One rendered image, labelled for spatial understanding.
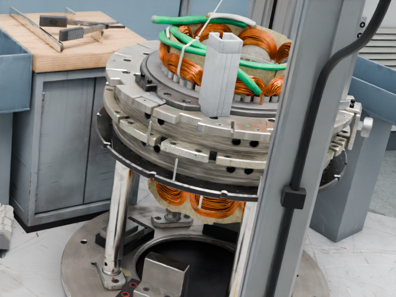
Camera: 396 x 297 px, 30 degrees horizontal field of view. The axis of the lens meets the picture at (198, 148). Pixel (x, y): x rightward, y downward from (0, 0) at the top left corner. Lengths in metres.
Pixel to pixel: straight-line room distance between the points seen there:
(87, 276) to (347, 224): 0.46
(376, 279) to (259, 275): 0.75
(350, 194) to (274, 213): 0.79
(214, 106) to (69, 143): 0.36
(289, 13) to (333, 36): 0.97
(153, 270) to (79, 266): 0.14
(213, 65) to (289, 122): 0.39
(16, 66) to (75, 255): 0.28
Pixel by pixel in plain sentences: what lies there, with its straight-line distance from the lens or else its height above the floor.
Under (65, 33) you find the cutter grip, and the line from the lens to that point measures 1.05.
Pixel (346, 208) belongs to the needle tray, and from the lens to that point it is 1.24.
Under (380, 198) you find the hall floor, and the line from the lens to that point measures 3.26.
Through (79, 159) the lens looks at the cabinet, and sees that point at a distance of 1.14.
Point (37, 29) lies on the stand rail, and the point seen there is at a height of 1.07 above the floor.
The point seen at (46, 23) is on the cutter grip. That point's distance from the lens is 1.11.
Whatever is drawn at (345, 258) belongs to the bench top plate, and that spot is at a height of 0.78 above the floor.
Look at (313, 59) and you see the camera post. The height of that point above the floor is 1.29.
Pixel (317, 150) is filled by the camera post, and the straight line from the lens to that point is 0.43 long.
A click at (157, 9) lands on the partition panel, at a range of 3.41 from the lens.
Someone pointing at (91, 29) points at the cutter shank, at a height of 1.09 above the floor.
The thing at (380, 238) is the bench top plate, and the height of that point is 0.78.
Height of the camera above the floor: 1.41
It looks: 25 degrees down
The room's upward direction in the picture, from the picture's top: 10 degrees clockwise
